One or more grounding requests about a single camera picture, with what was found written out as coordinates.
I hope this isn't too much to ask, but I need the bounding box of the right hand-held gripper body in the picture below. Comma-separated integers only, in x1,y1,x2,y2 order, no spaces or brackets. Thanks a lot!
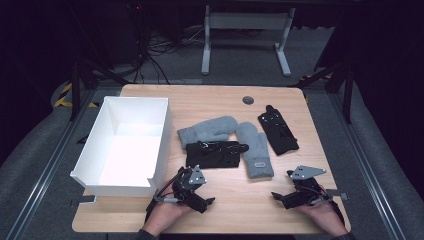
287,164,331,205

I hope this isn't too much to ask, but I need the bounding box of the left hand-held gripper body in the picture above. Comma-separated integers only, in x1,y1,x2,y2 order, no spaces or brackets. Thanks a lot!
171,164,208,203

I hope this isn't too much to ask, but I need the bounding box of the wide black glove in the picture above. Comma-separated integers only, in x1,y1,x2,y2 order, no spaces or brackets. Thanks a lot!
185,140,250,170

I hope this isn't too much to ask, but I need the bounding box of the grey knitted mitten with label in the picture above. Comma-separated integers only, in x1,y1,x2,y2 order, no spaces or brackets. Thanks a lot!
235,121,275,180

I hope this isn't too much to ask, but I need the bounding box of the white storage box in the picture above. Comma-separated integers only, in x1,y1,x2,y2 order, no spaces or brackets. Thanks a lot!
69,96,174,198

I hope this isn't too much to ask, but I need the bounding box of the plain grey knitted mitten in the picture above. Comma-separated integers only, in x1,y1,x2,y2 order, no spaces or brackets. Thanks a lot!
176,115,239,150

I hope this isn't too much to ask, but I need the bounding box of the narrow black glove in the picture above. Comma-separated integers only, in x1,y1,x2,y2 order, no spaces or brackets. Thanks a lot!
257,104,300,156

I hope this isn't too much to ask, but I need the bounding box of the person's right hand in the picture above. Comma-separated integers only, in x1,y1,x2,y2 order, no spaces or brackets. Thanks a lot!
296,201,348,237

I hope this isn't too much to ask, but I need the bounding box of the person's left hand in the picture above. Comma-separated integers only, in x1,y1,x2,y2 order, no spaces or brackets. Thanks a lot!
143,184,191,236

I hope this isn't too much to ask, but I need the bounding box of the black metal tripod stand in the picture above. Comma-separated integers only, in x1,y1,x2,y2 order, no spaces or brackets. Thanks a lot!
68,58,132,122
289,56,356,125

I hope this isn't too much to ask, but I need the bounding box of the yellow black hazard tape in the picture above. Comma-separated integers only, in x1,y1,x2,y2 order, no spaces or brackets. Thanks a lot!
53,82,100,109

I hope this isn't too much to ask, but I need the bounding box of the left hand-held gripper cable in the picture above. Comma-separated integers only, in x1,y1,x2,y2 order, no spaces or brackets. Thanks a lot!
144,171,185,224

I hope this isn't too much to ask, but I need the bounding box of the hand-held gripper cable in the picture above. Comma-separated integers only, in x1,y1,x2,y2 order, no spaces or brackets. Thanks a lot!
308,185,346,225
144,171,185,224

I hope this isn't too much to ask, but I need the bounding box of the right hand-held gripper cable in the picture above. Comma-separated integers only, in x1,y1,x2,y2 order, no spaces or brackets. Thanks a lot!
308,185,346,225

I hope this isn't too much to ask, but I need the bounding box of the aluminium floor rail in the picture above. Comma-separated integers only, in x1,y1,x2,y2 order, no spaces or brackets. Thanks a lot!
4,89,98,240
328,93,408,240

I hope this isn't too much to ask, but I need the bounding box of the bundle of black floor cables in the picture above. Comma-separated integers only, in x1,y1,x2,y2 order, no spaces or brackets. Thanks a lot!
131,3,208,85

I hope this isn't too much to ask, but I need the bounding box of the white metal stand frame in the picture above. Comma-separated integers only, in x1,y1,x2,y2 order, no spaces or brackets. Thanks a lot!
200,4,297,77

